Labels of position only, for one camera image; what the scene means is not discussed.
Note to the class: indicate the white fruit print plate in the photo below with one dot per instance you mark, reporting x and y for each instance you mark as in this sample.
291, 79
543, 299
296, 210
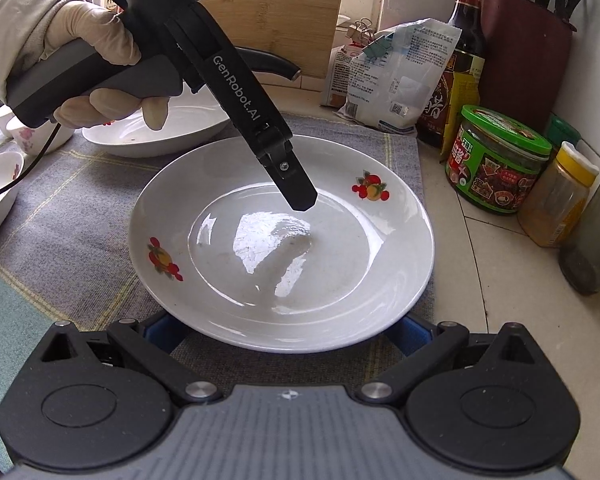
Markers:
130, 142
330, 270

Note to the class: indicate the bamboo cutting board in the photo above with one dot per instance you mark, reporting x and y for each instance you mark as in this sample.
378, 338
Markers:
300, 10

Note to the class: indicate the green cap small bottle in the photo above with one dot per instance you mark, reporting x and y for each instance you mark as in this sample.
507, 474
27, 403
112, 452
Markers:
562, 132

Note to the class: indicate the white printed plastic bag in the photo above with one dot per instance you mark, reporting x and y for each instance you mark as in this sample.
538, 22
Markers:
405, 85

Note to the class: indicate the person's left forearm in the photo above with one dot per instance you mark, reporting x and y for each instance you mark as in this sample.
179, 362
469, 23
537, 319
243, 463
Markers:
10, 30

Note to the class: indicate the dark red knife block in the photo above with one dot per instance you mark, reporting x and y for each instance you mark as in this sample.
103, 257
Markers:
525, 60

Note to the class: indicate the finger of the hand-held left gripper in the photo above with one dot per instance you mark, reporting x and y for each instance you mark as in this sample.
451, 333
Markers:
295, 185

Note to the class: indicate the grey glass bottle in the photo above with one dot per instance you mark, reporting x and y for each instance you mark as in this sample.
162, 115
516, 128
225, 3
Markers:
595, 240

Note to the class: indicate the teal binder clip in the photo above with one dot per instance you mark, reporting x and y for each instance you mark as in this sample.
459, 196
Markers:
377, 49

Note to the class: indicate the green lid sauce jar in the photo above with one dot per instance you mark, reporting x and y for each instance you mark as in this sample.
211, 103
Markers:
495, 170

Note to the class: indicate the dark soy sauce bottle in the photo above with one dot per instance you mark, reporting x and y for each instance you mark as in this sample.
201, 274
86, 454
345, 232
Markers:
467, 35

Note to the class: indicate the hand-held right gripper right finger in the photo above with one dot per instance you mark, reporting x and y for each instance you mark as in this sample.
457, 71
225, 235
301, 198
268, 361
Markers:
405, 341

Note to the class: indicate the grey plaid cloth mat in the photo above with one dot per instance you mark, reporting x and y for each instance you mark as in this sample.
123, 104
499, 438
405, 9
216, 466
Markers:
80, 220

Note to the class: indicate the person's left hand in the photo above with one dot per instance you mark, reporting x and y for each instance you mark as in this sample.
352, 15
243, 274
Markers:
105, 30

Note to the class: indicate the red and white bag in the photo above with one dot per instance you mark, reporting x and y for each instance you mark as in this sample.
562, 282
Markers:
337, 75

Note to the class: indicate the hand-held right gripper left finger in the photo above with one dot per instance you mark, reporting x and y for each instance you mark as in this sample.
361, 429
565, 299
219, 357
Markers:
160, 335

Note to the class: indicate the yellow lid spice jar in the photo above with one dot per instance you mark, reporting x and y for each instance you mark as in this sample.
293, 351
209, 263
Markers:
550, 205

